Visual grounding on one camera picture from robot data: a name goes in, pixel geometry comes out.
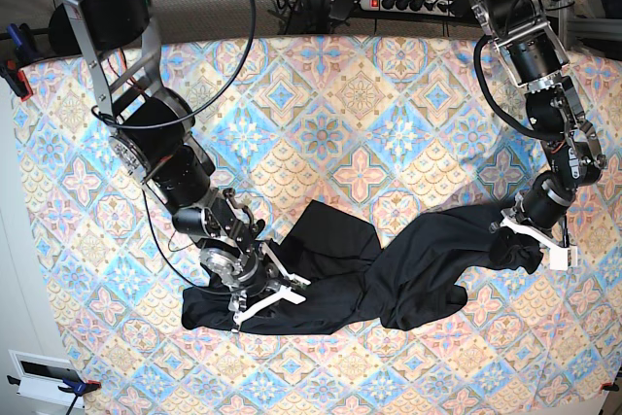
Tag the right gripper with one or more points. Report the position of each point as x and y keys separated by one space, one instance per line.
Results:
x=252 y=280

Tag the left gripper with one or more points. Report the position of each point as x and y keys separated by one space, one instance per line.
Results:
x=540 y=213

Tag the black t-shirt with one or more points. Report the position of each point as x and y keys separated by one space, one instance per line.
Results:
x=408 y=283

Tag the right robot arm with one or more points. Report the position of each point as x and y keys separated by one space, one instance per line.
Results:
x=150 y=129

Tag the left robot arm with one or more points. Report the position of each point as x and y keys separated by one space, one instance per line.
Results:
x=535 y=58

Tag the patterned tablecloth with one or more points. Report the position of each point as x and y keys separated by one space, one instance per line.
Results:
x=384 y=129

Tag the red clamp lower right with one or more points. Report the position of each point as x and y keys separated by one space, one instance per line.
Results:
x=610 y=387

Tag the blue clamp lower left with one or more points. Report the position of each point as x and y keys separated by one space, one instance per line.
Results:
x=73 y=388

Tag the blue clamp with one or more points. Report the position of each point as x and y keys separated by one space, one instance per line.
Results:
x=26 y=49
x=73 y=388

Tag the white floor outlet box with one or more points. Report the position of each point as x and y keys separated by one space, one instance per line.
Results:
x=39 y=377

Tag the white power strip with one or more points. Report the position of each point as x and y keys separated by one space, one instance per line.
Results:
x=424 y=7

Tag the black round stool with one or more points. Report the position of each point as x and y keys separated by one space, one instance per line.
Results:
x=61 y=35

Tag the red black clamp left edge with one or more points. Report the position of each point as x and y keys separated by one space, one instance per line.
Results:
x=16 y=79

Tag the blue clamp upper left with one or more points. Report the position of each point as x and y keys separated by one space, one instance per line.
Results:
x=26 y=49

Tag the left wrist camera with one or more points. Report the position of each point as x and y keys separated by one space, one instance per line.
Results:
x=563 y=258

